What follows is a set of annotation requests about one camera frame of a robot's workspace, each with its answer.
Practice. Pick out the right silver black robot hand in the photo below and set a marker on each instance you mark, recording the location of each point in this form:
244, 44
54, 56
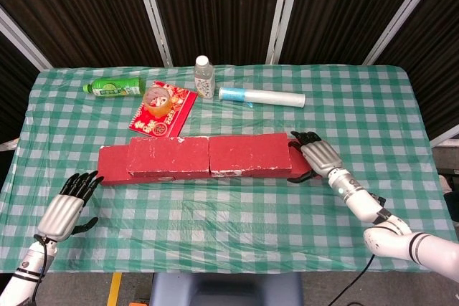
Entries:
321, 157

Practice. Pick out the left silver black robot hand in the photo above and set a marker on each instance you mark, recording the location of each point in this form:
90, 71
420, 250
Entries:
61, 216

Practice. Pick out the red brick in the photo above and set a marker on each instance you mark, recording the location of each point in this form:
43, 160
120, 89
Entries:
113, 164
168, 155
251, 153
201, 176
299, 164

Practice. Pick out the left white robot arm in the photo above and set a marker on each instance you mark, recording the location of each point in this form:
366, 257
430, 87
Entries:
23, 277

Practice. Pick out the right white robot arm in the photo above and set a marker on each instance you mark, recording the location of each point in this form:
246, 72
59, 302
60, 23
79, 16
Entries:
391, 239

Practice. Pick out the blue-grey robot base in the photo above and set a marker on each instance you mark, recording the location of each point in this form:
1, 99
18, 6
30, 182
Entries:
226, 290

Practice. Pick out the white plastic bag roll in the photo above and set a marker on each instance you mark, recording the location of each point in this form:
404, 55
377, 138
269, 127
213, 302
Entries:
265, 97

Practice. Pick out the yellow floor tape strip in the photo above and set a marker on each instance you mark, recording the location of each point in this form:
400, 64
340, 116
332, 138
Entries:
114, 291

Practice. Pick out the green white checkered tablecloth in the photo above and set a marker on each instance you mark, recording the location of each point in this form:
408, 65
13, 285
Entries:
215, 230

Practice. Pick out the green drink bottle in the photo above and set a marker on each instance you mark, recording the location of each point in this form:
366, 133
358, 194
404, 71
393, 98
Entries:
114, 88

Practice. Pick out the clear bottle with white cap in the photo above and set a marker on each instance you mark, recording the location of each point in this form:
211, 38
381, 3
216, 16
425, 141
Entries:
204, 80

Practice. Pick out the clear packing tape roll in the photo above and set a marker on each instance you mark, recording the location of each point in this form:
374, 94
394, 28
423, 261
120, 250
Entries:
157, 109

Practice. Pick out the red patterned packet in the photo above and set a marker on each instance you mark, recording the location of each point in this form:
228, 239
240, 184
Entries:
179, 114

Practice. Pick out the dark partition panel white frame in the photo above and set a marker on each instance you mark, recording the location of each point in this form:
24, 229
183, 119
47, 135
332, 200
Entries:
340, 8
71, 15
437, 69
218, 8
10, 87

